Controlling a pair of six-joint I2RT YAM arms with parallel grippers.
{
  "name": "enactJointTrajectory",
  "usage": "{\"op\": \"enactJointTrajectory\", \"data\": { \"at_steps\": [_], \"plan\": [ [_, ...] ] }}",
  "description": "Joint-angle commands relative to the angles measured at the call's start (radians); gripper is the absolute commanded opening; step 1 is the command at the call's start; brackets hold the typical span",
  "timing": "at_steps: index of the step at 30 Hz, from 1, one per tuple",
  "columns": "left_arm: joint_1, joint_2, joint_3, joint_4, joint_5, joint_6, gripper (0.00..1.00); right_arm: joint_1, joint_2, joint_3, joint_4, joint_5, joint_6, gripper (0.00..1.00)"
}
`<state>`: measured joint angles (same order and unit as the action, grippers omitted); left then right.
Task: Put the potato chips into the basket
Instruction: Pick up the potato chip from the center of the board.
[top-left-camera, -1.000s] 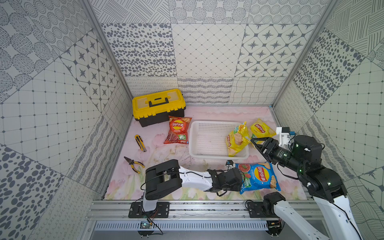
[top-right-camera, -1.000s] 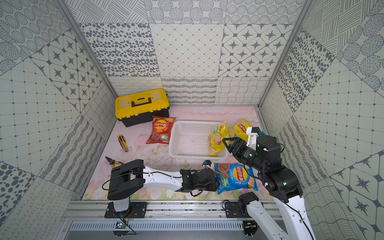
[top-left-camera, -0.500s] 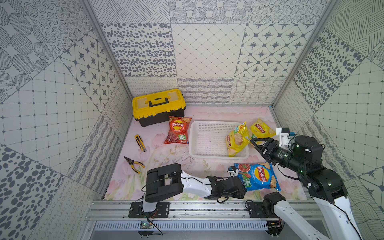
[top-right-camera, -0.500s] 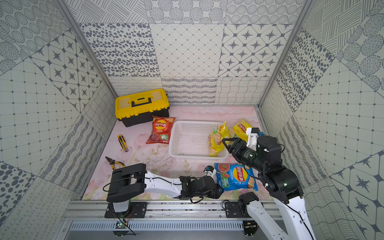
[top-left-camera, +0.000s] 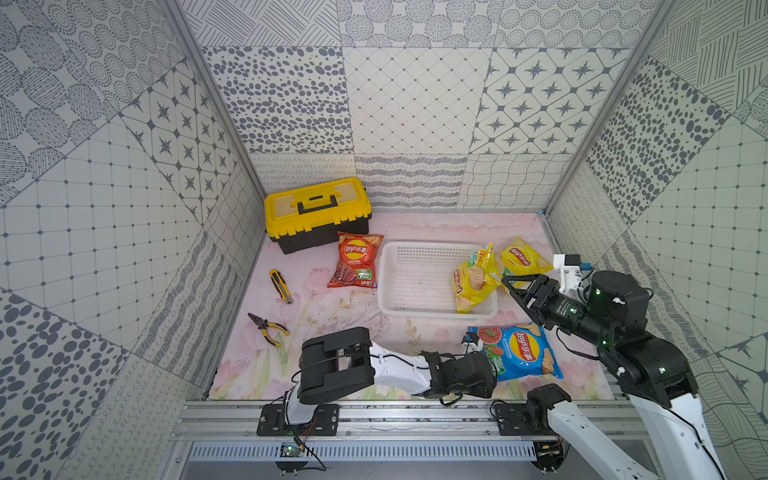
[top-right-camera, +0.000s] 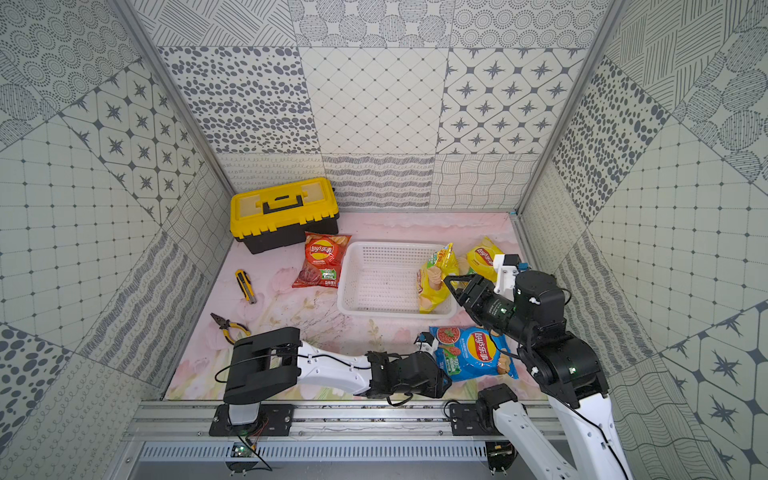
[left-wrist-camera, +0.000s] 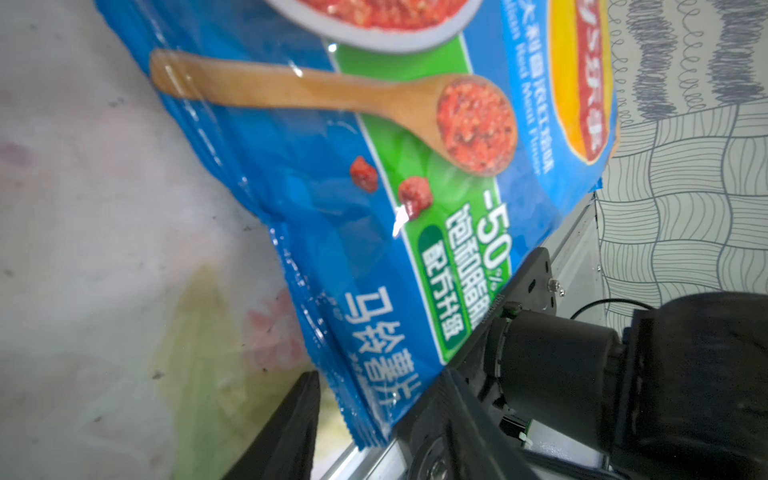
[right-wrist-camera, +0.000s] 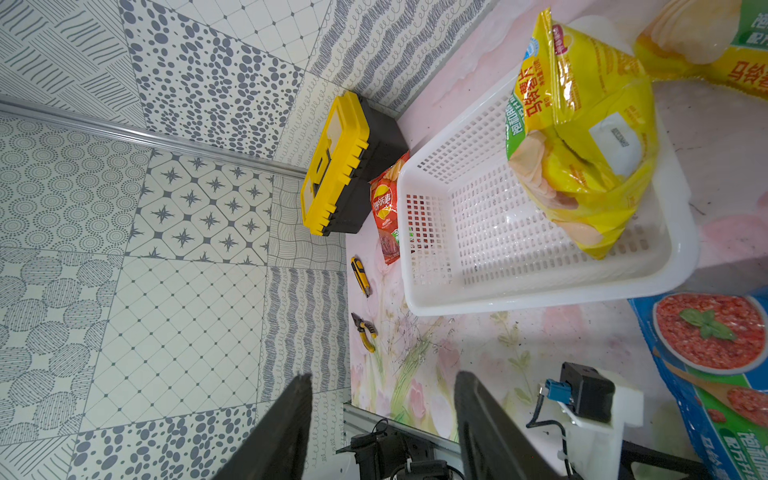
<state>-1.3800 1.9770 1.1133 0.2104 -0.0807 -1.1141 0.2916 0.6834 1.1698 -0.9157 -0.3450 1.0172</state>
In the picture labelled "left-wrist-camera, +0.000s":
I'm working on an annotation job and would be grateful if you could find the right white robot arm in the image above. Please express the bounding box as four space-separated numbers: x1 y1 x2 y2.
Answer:
485 292 767 479

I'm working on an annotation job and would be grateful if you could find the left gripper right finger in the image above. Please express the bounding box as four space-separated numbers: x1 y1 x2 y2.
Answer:
437 369 536 480

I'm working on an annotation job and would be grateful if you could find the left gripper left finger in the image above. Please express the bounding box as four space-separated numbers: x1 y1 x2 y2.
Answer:
224 371 321 480

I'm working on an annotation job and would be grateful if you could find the blue Lay's chip bag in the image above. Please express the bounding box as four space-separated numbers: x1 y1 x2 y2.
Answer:
97 1 617 448

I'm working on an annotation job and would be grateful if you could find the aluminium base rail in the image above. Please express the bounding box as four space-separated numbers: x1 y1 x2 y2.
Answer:
312 194 603 479

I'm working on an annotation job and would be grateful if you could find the floral pink table mat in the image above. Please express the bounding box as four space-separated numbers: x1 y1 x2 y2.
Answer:
0 0 361 480

